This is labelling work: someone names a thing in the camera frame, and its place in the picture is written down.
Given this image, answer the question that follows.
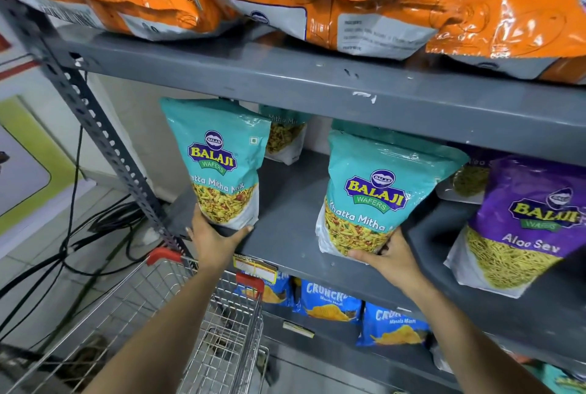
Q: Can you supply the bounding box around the person's right forearm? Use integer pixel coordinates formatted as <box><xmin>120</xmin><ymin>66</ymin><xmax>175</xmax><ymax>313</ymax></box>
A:
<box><xmin>405</xmin><ymin>277</ymin><xmax>555</xmax><ymax>394</ymax></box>

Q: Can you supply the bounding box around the green bordered poster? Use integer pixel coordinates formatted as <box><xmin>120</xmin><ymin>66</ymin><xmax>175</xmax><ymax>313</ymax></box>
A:
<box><xmin>0</xmin><ymin>95</ymin><xmax>81</xmax><ymax>236</ymax></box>

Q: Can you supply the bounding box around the silver wire shopping cart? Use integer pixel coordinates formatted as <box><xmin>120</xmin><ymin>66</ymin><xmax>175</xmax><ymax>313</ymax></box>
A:
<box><xmin>0</xmin><ymin>246</ymin><xmax>271</xmax><ymax>394</ymax></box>

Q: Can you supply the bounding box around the person's left hand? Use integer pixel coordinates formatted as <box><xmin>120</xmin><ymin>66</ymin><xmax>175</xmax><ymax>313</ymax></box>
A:
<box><xmin>185</xmin><ymin>203</ymin><xmax>255</xmax><ymax>271</ymax></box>

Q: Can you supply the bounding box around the person's right hand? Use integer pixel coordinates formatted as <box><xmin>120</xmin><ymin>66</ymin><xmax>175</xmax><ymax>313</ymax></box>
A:
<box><xmin>347</xmin><ymin>226</ymin><xmax>429</xmax><ymax>301</ymax></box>

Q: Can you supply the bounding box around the person's left forearm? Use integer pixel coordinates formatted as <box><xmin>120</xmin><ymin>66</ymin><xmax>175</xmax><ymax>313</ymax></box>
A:
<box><xmin>84</xmin><ymin>263</ymin><xmax>237</xmax><ymax>394</ymax></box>

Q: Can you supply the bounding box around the yellow price tag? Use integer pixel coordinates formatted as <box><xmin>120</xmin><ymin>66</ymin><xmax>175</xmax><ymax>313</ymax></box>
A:
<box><xmin>232</xmin><ymin>254</ymin><xmax>279</xmax><ymax>285</ymax></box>
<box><xmin>282</xmin><ymin>321</ymin><xmax>316</xmax><ymax>340</ymax></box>

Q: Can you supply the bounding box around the thick black cable bundle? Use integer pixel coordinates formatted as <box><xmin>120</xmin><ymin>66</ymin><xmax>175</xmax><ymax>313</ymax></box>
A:
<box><xmin>0</xmin><ymin>194</ymin><xmax>152</xmax><ymax>344</ymax></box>

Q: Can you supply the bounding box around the grey metal shelf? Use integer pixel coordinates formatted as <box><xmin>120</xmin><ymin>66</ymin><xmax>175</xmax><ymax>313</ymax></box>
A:
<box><xmin>0</xmin><ymin>0</ymin><xmax>586</xmax><ymax>394</ymax></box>

